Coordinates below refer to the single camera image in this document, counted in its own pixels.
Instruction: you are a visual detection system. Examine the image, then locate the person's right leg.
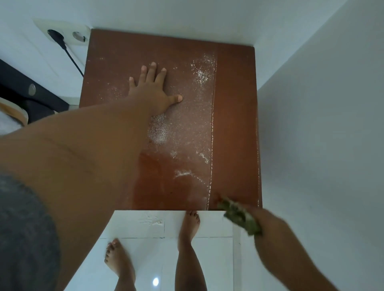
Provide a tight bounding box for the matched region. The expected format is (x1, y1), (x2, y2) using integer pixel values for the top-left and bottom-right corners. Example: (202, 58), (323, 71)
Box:
(175, 210), (207, 291)

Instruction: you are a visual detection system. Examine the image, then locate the black power cable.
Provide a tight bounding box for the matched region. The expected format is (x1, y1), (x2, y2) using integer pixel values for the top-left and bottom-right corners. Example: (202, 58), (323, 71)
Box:
(61, 45), (85, 79)

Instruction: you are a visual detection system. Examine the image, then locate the orange rimmed white container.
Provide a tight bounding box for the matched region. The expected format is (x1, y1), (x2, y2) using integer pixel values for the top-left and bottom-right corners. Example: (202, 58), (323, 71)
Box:
(0, 97), (29, 136)

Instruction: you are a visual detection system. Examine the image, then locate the person's left hand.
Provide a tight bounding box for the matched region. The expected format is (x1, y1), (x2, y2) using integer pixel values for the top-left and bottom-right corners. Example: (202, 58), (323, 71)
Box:
(129, 62), (184, 116)

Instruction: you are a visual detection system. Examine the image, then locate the black power plug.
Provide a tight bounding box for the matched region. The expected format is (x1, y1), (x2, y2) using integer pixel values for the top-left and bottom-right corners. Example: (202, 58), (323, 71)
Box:
(47, 29), (68, 50)

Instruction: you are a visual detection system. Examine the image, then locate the person's left forearm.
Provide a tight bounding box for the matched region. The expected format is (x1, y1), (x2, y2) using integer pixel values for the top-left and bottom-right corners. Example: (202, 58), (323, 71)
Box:
(0, 95), (163, 291)

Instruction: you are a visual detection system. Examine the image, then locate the green scouring pad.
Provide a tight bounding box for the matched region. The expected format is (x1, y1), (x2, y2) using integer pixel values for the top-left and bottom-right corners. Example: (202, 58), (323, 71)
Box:
(217, 198), (263, 238)

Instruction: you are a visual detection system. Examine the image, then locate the grey shirt sleeve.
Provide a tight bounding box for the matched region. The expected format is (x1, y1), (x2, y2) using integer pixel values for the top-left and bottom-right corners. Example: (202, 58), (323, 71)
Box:
(0, 173), (61, 291)

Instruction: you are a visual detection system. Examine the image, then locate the person's left foot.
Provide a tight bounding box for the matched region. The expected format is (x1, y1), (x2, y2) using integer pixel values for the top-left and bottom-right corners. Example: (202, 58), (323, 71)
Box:
(104, 238), (137, 291)

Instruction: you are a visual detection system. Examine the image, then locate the white double wall socket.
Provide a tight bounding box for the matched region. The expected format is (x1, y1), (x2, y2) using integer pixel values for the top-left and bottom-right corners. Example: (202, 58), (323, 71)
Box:
(33, 19), (92, 47)

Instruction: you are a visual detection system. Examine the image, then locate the black appliance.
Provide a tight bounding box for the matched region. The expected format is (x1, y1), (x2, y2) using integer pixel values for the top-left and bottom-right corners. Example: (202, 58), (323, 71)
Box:
(0, 58), (71, 125)

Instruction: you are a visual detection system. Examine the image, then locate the person's right hand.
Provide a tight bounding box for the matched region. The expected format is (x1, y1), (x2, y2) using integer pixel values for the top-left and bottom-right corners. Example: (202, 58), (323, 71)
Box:
(247, 206), (289, 245)

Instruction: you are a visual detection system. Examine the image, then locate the person's right forearm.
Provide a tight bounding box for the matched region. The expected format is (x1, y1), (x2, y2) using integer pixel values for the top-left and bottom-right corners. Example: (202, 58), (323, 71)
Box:
(254, 231), (340, 291)

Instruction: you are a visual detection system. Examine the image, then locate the spilled white powder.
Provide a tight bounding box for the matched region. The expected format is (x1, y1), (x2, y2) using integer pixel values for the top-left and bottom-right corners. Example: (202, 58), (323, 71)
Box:
(148, 115), (170, 146)

